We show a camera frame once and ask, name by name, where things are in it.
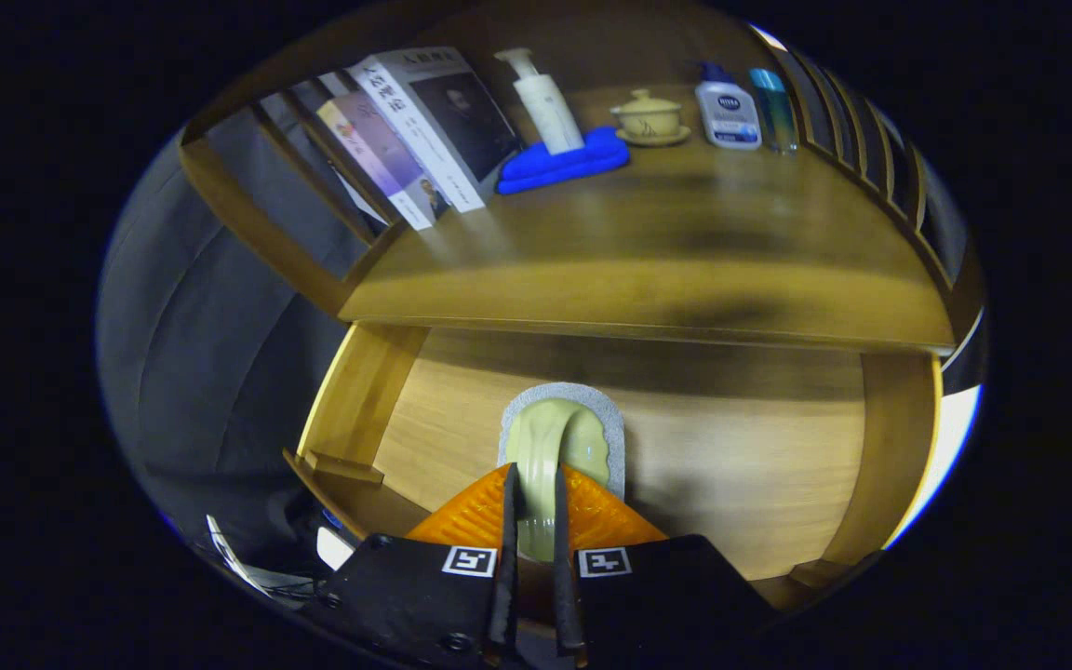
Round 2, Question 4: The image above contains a brown wooden countertop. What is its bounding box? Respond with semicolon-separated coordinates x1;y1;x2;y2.
339;84;958;353

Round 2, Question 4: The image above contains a purple book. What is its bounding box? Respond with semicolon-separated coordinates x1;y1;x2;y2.
317;90;451;232

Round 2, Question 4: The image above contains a teal bottle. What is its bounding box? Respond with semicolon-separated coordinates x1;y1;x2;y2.
748;67;799;155

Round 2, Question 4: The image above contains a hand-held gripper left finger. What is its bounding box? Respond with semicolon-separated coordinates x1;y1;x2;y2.
299;462;523;666

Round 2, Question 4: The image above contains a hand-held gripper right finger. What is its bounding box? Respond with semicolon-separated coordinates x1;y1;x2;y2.
550;462;779;666

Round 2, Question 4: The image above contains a white bottle with blue cap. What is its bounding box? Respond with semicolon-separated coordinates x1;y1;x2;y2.
694;61;763;151

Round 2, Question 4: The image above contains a brown wooden cabinet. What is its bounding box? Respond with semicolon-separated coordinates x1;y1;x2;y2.
178;0;985;356

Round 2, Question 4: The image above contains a white board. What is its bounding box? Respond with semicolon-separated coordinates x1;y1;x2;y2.
885;307;984;550

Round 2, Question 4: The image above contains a yellow lidded teacup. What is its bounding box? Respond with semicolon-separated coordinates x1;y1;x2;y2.
610;88;692;148

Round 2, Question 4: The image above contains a folded blue cloth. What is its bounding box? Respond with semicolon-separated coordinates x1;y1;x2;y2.
496;127;632;196

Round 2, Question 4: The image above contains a black and white book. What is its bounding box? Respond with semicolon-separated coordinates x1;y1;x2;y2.
347;47;526;215

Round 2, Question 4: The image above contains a brown wooden drawer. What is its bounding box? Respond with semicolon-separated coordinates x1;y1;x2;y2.
283;321;945;615

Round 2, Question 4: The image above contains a white pump bottle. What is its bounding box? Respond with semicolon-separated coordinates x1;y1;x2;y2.
495;47;585;155

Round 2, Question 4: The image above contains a green ornament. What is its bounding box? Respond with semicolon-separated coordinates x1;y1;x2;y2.
497;382;627;564

